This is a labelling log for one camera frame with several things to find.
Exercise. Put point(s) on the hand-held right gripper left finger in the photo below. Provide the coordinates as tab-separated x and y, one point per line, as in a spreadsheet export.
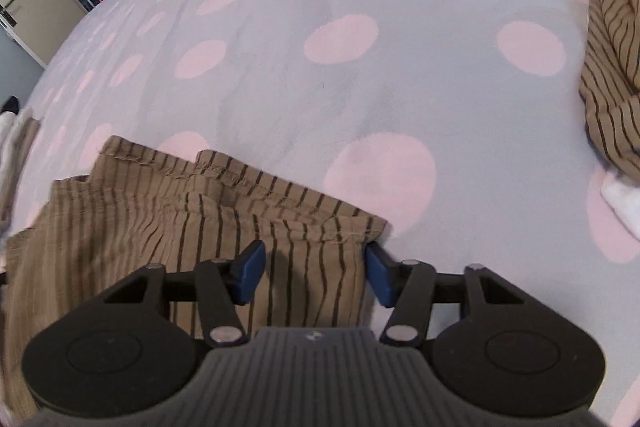
250	272

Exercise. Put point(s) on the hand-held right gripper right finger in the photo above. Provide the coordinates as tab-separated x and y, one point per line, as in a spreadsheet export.
380	274

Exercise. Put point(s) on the brown striped pants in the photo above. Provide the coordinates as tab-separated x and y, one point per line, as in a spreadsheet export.
150	217

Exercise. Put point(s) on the brown striped shirt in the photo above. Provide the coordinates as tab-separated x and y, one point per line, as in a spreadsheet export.
610	57

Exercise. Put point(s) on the pale grey folded clothes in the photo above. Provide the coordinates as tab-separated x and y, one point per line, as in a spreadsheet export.
7	147

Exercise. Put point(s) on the polka dot bed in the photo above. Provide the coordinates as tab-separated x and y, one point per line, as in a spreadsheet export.
350	82

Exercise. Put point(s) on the white cloth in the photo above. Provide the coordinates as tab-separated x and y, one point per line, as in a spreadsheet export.
622	202

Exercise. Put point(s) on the beige folded cloth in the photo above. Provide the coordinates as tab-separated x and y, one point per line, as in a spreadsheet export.
27	142

